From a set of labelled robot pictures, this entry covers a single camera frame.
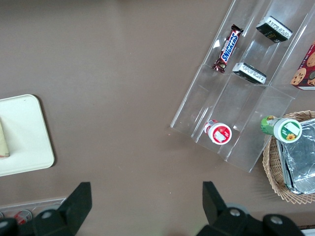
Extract triangle sandwich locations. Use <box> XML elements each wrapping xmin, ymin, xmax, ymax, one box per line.
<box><xmin>0</xmin><ymin>117</ymin><xmax>11</xmax><ymax>160</ymax></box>

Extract aluminium foil container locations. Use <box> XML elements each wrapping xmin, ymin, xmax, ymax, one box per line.
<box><xmin>275</xmin><ymin>118</ymin><xmax>315</xmax><ymax>195</ymax></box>

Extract light tan wicker basket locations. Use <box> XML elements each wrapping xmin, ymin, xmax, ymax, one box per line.
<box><xmin>262</xmin><ymin>110</ymin><xmax>315</xmax><ymax>205</ymax></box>

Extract clear acrylic bottle rack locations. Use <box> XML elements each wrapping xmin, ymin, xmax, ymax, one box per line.
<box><xmin>0</xmin><ymin>196</ymin><xmax>68</xmax><ymax>226</ymax></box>

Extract cream plastic tray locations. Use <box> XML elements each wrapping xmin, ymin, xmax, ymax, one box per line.
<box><xmin>0</xmin><ymin>94</ymin><xmax>55</xmax><ymax>177</ymax></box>

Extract clear acrylic snack rack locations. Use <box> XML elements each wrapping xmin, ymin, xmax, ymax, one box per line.
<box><xmin>169</xmin><ymin>0</ymin><xmax>315</xmax><ymax>173</ymax></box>

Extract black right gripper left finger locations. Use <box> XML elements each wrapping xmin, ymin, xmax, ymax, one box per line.
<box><xmin>0</xmin><ymin>181</ymin><xmax>93</xmax><ymax>236</ymax></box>

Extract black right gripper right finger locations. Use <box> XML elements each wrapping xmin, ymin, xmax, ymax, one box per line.
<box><xmin>196</xmin><ymin>181</ymin><xmax>303</xmax><ymax>236</ymax></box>

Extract Snickers chocolate bar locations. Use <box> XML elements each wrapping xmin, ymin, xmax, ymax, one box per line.
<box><xmin>213</xmin><ymin>24</ymin><xmax>244</xmax><ymax>74</ymax></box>

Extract green lidded yogurt cup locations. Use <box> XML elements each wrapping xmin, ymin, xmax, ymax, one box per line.
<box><xmin>260</xmin><ymin>115</ymin><xmax>303</xmax><ymax>144</ymax></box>

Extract red lidded yogurt cup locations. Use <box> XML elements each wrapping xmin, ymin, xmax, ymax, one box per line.
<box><xmin>204</xmin><ymin>119</ymin><xmax>233</xmax><ymax>145</ymax></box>

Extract red cola bottle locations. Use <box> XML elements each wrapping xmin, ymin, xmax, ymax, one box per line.
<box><xmin>13</xmin><ymin>209</ymin><xmax>33</xmax><ymax>226</ymax></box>

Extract red cookie box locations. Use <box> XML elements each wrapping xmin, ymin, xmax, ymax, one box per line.
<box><xmin>289</xmin><ymin>41</ymin><xmax>315</xmax><ymax>91</ymax></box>

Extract black snack box white label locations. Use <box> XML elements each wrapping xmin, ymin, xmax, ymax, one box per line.
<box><xmin>255</xmin><ymin>16</ymin><xmax>293</xmax><ymax>44</ymax></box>
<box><xmin>232</xmin><ymin>62</ymin><xmax>267</xmax><ymax>85</ymax></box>

